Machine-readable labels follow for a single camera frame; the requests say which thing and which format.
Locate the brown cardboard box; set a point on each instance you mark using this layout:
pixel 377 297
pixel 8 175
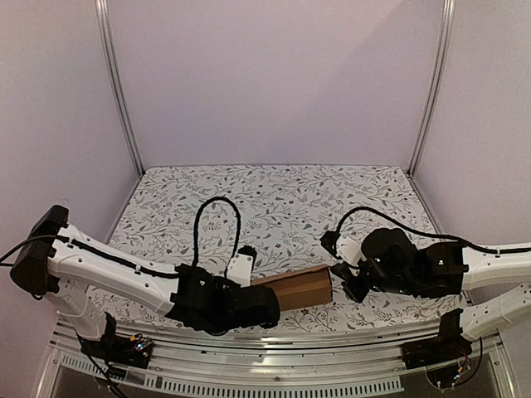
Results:
pixel 300 289

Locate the left aluminium frame post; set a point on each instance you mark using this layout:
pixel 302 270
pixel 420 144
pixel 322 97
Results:
pixel 102 13

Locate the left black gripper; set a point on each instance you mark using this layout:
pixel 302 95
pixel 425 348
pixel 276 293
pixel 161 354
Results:
pixel 246 287

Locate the floral patterned table mat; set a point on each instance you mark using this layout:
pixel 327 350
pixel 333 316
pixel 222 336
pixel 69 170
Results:
pixel 281 211

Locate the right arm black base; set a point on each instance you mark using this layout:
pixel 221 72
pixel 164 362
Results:
pixel 448 344

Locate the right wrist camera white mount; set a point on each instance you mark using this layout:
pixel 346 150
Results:
pixel 343 247

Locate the aluminium front rail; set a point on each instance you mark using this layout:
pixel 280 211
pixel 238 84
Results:
pixel 280 363

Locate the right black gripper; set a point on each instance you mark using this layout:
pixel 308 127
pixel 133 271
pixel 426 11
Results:
pixel 348 279

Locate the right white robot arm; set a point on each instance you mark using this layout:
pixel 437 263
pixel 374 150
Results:
pixel 451 267

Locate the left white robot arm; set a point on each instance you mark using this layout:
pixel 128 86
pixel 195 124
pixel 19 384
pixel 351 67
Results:
pixel 57 257

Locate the aluminium frame post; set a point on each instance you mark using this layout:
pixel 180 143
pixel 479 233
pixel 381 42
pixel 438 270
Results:
pixel 442 50
pixel 102 13

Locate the right aluminium frame post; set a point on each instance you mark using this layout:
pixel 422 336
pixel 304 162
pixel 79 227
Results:
pixel 442 50

